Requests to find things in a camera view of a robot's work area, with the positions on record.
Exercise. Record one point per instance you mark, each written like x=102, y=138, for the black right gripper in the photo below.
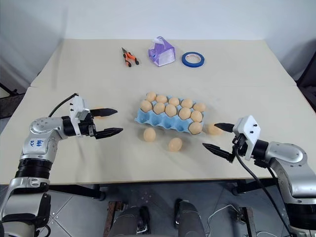
x=239, y=145

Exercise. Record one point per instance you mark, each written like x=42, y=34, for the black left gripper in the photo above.
x=87, y=127

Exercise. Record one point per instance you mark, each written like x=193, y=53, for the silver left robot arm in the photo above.
x=37, y=145

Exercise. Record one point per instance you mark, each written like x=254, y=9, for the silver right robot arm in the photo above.
x=291, y=158

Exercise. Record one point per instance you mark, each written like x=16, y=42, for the blue egg tray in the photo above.
x=158, y=121

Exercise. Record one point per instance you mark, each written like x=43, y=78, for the tan egg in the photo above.
x=100, y=117
x=186, y=103
x=212, y=130
x=159, y=108
x=175, y=144
x=161, y=99
x=174, y=101
x=195, y=128
x=146, y=105
x=196, y=116
x=199, y=107
x=184, y=113
x=149, y=135
x=151, y=96
x=170, y=110

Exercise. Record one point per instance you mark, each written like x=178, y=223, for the black table leg bar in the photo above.
x=249, y=187
x=79, y=190

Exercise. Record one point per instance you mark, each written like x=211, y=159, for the orange black pliers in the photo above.
x=129, y=58

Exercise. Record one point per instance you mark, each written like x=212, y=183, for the blue tape roll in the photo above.
x=193, y=59

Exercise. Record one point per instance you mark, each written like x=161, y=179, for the dark rounded robot knee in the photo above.
x=128, y=219
x=188, y=217

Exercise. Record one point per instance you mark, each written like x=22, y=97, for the purple tissue pack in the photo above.
x=161, y=53

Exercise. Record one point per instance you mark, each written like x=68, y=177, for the dark chair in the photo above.
x=307, y=81

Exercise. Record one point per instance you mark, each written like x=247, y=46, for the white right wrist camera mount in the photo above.
x=249, y=133

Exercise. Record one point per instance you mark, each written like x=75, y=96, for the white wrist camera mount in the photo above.
x=77, y=106
x=249, y=133

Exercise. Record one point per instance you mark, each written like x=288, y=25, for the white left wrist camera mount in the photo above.
x=77, y=106

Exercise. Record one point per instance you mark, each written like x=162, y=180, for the rusty metal stand rail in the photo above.
x=248, y=222
x=110, y=217

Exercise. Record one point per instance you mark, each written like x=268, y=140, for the black stand frame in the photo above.
x=7, y=91

